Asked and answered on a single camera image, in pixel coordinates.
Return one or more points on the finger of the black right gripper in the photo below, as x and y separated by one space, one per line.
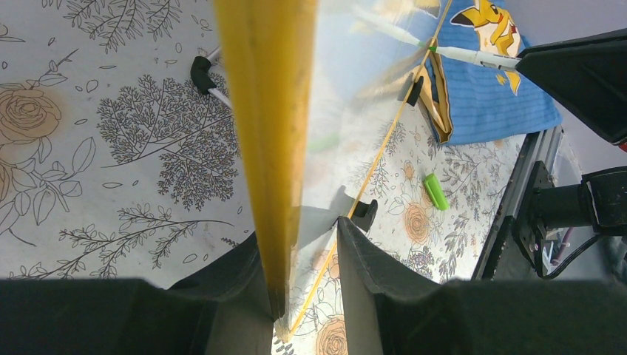
585 75

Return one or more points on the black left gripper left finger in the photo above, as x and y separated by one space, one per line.
220 309

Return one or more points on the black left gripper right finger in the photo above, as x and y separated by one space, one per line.
390 309

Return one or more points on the white green whiteboard marker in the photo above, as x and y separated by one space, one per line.
479 58

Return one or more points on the green marker cap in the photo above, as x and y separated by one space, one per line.
435 192

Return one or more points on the yellow framed whiteboard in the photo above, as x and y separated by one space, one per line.
316 89

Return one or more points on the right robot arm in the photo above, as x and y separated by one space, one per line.
598 201

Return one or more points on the black whiteboard clip left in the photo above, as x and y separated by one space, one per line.
364 214

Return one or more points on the black whiteboard clip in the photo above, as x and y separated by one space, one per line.
364 214
414 90

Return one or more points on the black whiteboard clip right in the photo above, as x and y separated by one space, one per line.
414 90

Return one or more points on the blue pikachu cloth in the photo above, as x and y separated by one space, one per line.
473 104

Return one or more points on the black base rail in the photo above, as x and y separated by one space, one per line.
500 257

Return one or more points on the whiteboard wire stand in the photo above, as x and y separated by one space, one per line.
199 74

